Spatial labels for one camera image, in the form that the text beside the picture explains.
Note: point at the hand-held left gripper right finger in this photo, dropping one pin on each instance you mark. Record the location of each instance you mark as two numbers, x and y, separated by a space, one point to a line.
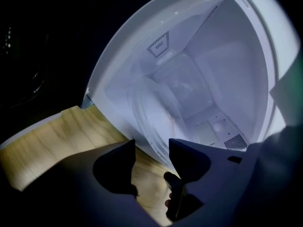
217 174

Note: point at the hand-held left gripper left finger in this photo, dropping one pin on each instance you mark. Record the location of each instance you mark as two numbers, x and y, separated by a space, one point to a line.
82 185

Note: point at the white microwave oven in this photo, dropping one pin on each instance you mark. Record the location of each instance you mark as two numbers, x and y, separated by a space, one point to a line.
225 67

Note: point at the clear glass plate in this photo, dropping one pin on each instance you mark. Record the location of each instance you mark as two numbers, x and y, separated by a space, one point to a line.
156 117

